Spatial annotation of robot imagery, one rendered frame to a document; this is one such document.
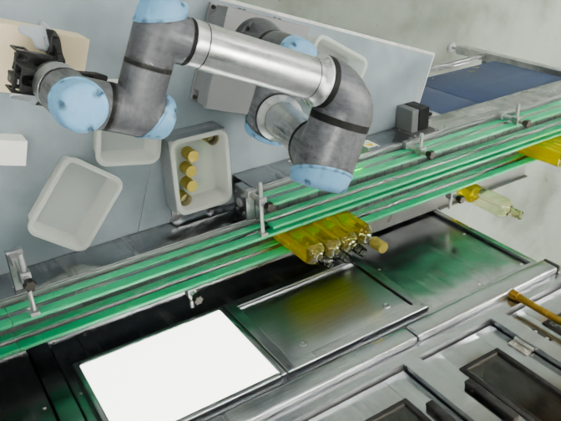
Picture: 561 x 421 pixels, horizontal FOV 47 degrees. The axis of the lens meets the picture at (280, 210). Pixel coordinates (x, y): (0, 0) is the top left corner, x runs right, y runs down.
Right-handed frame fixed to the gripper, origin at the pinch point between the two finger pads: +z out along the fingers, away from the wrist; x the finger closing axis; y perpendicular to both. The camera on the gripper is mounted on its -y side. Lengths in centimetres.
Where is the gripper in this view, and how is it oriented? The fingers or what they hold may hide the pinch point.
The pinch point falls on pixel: (38, 62)
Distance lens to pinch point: 129.5
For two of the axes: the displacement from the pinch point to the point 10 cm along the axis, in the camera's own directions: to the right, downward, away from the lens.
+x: -2.4, 9.3, 2.9
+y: -8.1, -0.3, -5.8
